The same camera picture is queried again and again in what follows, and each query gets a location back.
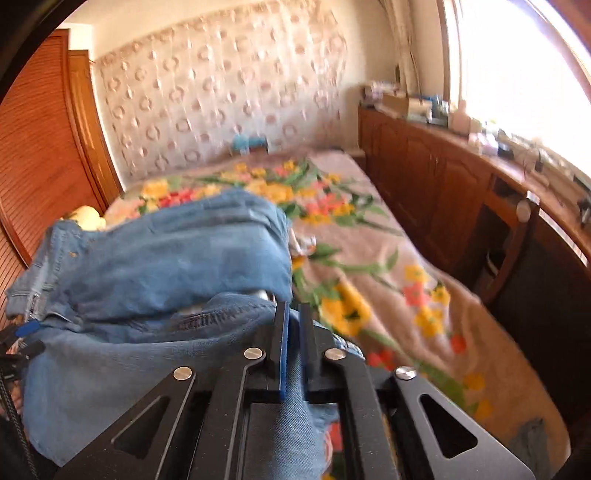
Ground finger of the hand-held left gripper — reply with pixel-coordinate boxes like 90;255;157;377
0;322;41;343
0;340;45;370

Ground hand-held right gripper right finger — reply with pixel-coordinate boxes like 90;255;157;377
298;303;536;480

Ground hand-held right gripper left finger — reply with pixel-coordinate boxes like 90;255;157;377
53;301;291;480

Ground blue denim pants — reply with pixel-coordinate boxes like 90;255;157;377
6;189;365;480

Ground pink floral blanket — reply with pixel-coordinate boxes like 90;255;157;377
104;150;571;467

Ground wooden louvered wardrobe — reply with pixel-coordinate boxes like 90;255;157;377
0;28;123;319

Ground black bin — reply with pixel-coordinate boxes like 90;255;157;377
485;249;509;278

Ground wooden cabinet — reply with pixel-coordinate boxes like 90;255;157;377
358;104;591;305

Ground teal packet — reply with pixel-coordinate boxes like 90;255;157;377
231;134;269;155

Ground grey blue cloth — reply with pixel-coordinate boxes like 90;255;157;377
512;418;550;467

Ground cardboard box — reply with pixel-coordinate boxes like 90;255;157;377
381;92;409;116

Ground stack of papers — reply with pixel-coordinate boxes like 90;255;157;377
362;82;400;100

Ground beige window curtain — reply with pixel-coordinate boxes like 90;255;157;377
383;0;458;107

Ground window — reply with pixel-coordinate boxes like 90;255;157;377
443;0;591;181

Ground black braided cable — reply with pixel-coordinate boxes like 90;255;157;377
0;364;38;480

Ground circle pattern wall cloth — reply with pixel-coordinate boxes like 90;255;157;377
92;0;402;185

